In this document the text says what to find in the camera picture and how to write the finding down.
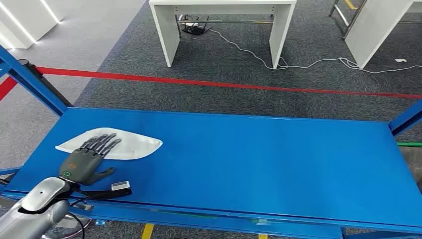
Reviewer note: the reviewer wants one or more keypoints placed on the red barrier belt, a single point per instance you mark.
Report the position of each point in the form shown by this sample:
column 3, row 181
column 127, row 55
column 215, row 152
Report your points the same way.
column 197, row 81

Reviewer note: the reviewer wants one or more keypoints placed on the yellow floor tape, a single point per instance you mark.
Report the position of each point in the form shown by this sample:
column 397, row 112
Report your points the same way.
column 262, row 236
column 147, row 231

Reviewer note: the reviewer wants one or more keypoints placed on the blue metal shelf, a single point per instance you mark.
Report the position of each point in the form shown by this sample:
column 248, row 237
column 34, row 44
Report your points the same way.
column 247, row 165

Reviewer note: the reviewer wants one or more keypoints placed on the white curved panel part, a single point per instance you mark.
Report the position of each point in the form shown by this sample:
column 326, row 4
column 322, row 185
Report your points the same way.
column 138, row 146

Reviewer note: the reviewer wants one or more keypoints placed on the metal ladder frame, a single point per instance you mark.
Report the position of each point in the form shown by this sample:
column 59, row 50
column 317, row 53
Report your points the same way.
column 342, row 17

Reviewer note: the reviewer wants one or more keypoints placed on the green bar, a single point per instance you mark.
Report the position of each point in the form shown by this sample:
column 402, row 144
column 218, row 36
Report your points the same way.
column 410, row 144

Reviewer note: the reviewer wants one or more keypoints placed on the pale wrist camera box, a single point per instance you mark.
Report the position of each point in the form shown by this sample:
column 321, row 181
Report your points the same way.
column 120, row 185

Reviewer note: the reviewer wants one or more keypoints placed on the white desk with metal bar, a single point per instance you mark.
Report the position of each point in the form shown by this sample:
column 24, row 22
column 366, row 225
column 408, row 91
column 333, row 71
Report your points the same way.
column 168, row 33

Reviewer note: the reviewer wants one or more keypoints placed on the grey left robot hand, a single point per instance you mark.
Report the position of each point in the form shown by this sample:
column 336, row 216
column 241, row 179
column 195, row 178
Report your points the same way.
column 80, row 165

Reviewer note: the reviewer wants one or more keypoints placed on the white partition with light strips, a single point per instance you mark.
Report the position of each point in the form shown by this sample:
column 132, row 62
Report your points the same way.
column 19, row 19

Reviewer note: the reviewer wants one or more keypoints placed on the white paper scrap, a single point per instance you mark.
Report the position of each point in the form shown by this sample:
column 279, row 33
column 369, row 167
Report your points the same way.
column 401, row 60

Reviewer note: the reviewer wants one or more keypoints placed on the black stanchion post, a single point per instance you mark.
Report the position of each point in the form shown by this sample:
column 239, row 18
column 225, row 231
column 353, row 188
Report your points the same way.
column 54, row 91

